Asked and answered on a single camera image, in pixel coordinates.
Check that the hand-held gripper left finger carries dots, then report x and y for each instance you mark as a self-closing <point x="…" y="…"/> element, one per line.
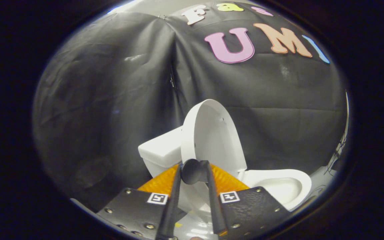
<point x="135" y="208"/>

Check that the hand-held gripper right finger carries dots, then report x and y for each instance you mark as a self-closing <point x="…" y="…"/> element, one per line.
<point x="255" y="208"/>

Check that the grey round lid knob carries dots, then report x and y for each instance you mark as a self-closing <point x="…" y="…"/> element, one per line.
<point x="193" y="171"/>

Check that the black backdrop cloth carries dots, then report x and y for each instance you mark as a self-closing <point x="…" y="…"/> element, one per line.
<point x="112" y="100"/>

